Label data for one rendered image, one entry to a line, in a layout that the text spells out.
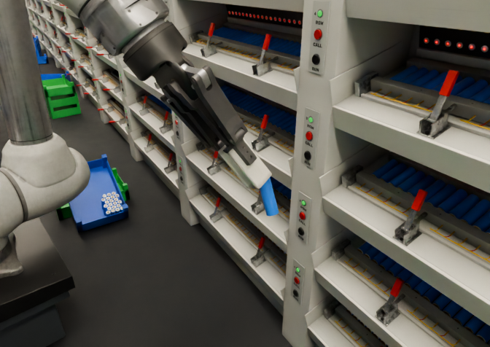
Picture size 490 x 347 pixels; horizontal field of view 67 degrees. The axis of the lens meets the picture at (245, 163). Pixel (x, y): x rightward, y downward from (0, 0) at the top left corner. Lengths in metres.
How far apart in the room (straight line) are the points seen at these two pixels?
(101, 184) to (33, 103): 0.77
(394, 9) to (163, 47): 0.33
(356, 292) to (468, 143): 0.41
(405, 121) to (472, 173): 0.13
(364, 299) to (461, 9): 0.56
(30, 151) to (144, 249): 0.60
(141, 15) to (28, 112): 0.65
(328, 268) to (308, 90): 0.40
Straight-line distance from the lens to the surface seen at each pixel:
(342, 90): 0.69
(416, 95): 0.66
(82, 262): 1.48
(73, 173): 1.12
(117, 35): 0.45
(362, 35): 0.71
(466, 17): 0.55
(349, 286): 0.85
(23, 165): 1.07
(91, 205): 1.69
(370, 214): 0.73
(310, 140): 0.74
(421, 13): 0.58
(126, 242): 1.52
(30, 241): 1.22
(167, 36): 0.45
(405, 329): 0.81
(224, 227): 1.30
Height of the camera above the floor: 0.91
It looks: 27 degrees down
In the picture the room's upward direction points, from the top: straight up
